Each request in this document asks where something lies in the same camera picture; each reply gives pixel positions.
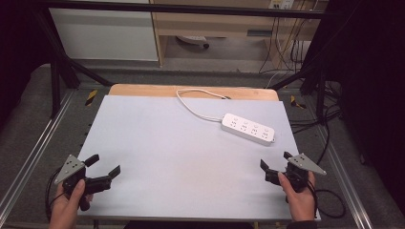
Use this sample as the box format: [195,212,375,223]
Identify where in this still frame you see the white power strip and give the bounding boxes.
[220,112,277,148]

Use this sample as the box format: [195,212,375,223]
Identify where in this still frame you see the black horizontal frame bar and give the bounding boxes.
[37,0,333,21]

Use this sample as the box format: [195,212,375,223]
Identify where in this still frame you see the white wall socket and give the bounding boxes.
[267,0,296,10]

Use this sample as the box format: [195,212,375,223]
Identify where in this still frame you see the white power strip cable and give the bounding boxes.
[175,88,232,124]

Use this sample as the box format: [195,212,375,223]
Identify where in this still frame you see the office chair base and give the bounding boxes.
[176,34,211,50]

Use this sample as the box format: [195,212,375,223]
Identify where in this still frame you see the hanging black cables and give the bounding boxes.
[258,9,315,74]

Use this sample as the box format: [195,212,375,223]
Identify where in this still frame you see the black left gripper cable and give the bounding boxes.
[44,165,66,222]

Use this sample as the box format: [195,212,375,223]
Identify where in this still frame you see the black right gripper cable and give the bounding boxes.
[306,180,348,220]

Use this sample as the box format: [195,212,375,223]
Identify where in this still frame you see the person's left hand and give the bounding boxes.
[48,178,94,229]

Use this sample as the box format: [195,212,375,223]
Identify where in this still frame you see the black metal stand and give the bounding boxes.
[269,55,330,124]
[33,9,115,119]

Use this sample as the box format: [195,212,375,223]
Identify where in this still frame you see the light wooden desk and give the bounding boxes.
[148,0,330,69]

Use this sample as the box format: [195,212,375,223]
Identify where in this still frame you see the aluminium rail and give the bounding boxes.
[0,90,78,218]
[313,125,374,229]

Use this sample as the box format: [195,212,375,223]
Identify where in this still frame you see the white cabinet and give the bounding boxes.
[48,7,160,63]

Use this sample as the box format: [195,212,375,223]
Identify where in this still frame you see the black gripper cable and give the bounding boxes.
[44,165,66,222]
[306,180,348,220]

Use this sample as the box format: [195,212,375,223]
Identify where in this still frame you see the white board sheet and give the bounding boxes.
[76,94,322,222]

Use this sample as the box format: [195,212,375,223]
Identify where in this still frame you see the black cables on floor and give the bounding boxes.
[287,80,344,167]

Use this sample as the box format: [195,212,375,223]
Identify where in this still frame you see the person's right hand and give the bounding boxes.
[277,171,318,223]

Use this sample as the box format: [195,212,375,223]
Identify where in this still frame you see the person's dark clothing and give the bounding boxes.
[123,220,256,229]

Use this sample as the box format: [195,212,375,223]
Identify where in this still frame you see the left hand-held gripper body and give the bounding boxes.
[53,154,113,212]

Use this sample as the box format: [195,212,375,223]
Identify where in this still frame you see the dark curtain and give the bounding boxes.
[0,0,53,132]
[313,0,405,220]

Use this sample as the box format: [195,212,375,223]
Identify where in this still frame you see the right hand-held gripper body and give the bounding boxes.
[265,153,328,194]

